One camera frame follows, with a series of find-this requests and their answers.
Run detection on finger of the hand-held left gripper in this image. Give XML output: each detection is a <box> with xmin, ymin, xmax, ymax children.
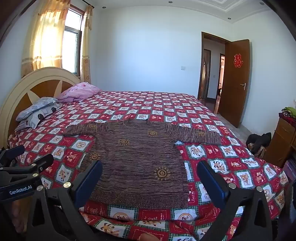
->
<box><xmin>0</xmin><ymin>153</ymin><xmax>54</xmax><ymax>181</ymax></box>
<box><xmin>0</xmin><ymin>145</ymin><xmax>25</xmax><ymax>168</ymax></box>

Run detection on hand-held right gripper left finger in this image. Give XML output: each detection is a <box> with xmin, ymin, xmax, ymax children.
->
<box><xmin>27</xmin><ymin>160</ymin><xmax>103</xmax><ymax>241</ymax></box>

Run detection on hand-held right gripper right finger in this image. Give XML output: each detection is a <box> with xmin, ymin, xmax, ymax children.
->
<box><xmin>197</xmin><ymin>160</ymin><xmax>278</xmax><ymax>241</ymax></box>

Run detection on brown knit sweater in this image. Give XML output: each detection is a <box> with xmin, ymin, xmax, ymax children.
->
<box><xmin>62</xmin><ymin>120</ymin><xmax>222</xmax><ymax>208</ymax></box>

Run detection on striped pillow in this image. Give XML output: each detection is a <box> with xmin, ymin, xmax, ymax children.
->
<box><xmin>14</xmin><ymin>120</ymin><xmax>33</xmax><ymax>132</ymax></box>

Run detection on grey patterned pillow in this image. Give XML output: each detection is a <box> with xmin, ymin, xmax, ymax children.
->
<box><xmin>24</xmin><ymin>103</ymin><xmax>62</xmax><ymax>129</ymax></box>

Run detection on blue-grey floral pillow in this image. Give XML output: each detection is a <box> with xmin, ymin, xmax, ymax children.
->
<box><xmin>16</xmin><ymin>97</ymin><xmax>58</xmax><ymax>122</ymax></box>

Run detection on black bag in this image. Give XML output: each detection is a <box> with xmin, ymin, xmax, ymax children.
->
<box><xmin>245</xmin><ymin>133</ymin><xmax>272</xmax><ymax>155</ymax></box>

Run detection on cream and wood headboard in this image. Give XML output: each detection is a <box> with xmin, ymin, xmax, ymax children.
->
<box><xmin>0</xmin><ymin>67</ymin><xmax>81</xmax><ymax>149</ymax></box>

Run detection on dark purple box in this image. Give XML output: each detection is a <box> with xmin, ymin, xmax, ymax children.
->
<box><xmin>283</xmin><ymin>159</ymin><xmax>296</xmax><ymax>181</ymax></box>

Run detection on pink pillow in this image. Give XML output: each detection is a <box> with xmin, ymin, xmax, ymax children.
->
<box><xmin>57</xmin><ymin>82</ymin><xmax>103</xmax><ymax>103</ymax></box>

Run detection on wooden cabinet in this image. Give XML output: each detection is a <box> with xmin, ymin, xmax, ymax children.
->
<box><xmin>264</xmin><ymin>117</ymin><xmax>296</xmax><ymax>168</ymax></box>

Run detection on red checked printed bedspread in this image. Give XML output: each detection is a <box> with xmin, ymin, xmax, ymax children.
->
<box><xmin>8</xmin><ymin>90</ymin><xmax>289</xmax><ymax>241</ymax></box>

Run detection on brown wooden door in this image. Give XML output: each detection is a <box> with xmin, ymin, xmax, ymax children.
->
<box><xmin>218</xmin><ymin>39</ymin><xmax>250</xmax><ymax>128</ymax></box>

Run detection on dark red cloth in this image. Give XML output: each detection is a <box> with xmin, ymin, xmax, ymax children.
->
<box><xmin>279</xmin><ymin>113</ymin><xmax>296</xmax><ymax>126</ymax></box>

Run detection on window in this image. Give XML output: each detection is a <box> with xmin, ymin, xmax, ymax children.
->
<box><xmin>62</xmin><ymin>5</ymin><xmax>85</xmax><ymax>77</ymax></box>

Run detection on wide yellow curtain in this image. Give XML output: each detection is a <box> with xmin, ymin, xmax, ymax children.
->
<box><xmin>21</xmin><ymin>0</ymin><xmax>71</xmax><ymax>78</ymax></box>

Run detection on narrow yellow curtain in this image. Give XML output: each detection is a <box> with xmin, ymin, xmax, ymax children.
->
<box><xmin>80</xmin><ymin>5</ymin><xmax>93</xmax><ymax>84</ymax></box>

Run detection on brown door frame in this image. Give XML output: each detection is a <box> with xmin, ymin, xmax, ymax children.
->
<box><xmin>197</xmin><ymin>32</ymin><xmax>232</xmax><ymax>114</ymax></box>

